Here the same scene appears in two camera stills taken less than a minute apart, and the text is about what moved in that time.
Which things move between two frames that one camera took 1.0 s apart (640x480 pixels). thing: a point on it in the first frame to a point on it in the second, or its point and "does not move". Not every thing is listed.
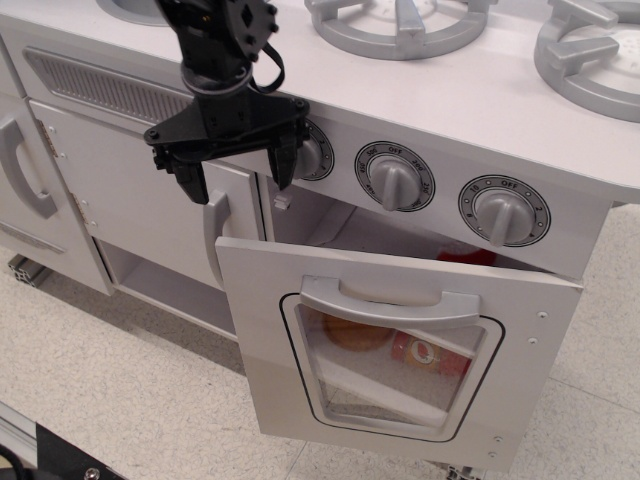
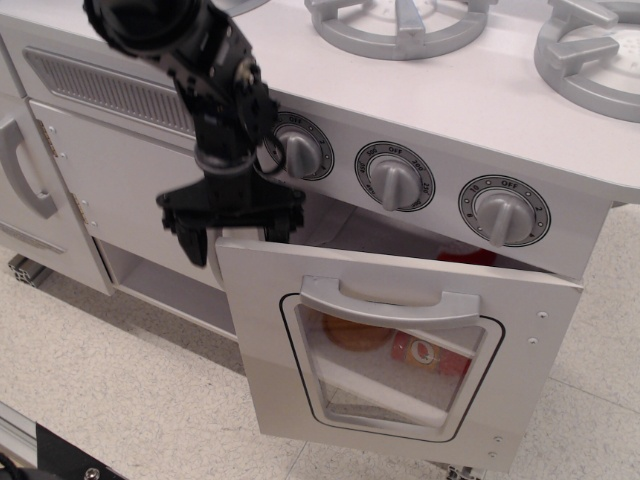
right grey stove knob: x=505 y=210 does not move
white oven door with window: x=388 y=356 does not move
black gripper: x=227 y=123 to x=230 y=200
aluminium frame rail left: x=37 y=275 does not move
